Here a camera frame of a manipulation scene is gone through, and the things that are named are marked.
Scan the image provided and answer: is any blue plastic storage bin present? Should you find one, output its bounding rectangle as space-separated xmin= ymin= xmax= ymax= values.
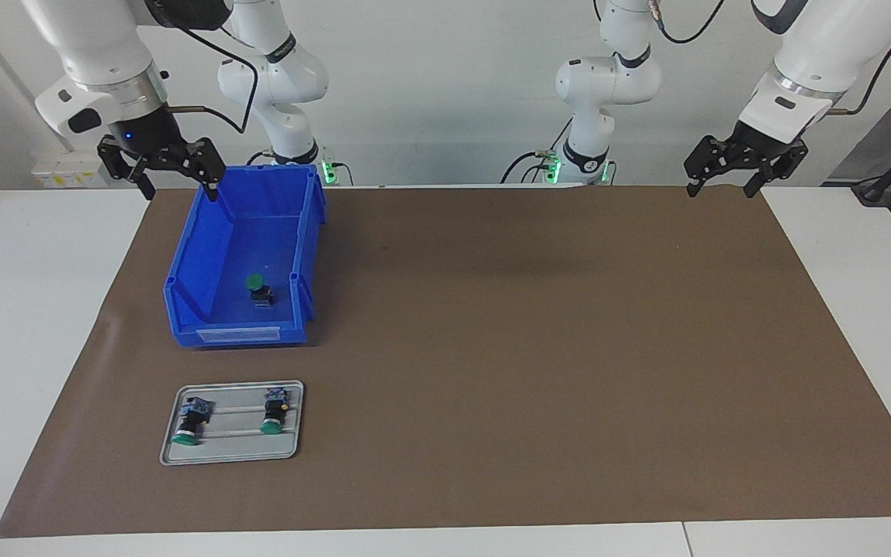
xmin=163 ymin=164 xmax=328 ymax=347

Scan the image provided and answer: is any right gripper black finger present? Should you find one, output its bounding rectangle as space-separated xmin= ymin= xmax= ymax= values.
xmin=97 ymin=135 xmax=156 ymax=200
xmin=173 ymin=139 xmax=227 ymax=203

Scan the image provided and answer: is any white wall power box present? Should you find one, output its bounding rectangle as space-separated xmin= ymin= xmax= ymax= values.
xmin=32 ymin=149 xmax=118 ymax=190

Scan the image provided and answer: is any green push button switch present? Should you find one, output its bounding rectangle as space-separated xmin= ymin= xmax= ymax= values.
xmin=260 ymin=387 xmax=292 ymax=435
xmin=247 ymin=272 xmax=276 ymax=308
xmin=171 ymin=396 xmax=216 ymax=446

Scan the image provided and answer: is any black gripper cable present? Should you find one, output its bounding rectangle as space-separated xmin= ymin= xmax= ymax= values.
xmin=166 ymin=23 xmax=261 ymax=136
xmin=647 ymin=0 xmax=891 ymax=117

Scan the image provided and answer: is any brown table mat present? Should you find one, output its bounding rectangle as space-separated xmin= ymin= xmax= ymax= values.
xmin=0 ymin=186 xmax=891 ymax=538

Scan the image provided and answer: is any grey metal tray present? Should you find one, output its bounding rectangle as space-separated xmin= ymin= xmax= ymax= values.
xmin=159 ymin=379 xmax=305 ymax=466

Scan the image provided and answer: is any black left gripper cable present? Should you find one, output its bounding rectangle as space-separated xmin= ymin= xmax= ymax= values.
xmin=647 ymin=0 xmax=891 ymax=117

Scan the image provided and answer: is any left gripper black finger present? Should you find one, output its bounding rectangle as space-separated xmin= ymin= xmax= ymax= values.
xmin=743 ymin=142 xmax=809 ymax=200
xmin=684 ymin=135 xmax=732 ymax=199

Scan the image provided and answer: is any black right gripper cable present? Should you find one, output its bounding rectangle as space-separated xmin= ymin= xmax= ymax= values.
xmin=166 ymin=23 xmax=261 ymax=136

